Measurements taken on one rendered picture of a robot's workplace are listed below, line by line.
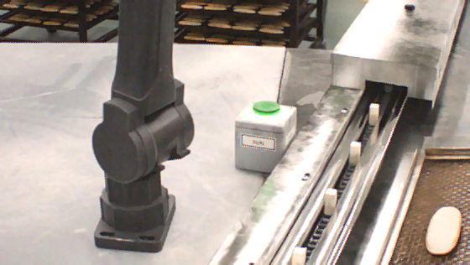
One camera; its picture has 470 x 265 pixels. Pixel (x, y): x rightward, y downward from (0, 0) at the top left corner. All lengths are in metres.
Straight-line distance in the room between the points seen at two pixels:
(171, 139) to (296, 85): 0.54
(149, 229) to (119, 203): 0.05
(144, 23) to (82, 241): 0.30
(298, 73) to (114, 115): 0.65
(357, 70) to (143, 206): 0.49
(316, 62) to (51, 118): 0.52
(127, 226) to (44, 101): 0.48
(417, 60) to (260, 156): 0.33
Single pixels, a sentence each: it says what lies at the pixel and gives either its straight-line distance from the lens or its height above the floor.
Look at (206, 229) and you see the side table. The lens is 1.05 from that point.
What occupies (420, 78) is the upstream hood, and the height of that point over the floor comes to 0.90.
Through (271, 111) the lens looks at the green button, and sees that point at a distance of 1.16.
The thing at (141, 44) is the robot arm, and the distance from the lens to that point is 0.91.
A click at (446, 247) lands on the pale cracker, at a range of 0.88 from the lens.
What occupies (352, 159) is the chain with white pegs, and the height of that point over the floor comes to 0.85.
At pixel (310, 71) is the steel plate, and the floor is 0.82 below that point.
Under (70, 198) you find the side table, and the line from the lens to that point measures 1.13.
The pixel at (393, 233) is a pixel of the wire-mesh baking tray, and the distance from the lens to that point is 0.92.
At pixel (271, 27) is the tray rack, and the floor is 0.31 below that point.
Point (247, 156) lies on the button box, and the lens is 1.17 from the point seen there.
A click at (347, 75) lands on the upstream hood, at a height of 0.88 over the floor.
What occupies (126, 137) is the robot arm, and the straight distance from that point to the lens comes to 0.93.
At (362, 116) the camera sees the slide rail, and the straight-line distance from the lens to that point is 1.29.
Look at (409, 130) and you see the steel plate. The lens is 1.33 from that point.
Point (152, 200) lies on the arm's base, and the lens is 1.02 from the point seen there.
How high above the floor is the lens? 1.38
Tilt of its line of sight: 26 degrees down
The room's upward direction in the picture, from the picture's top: straight up
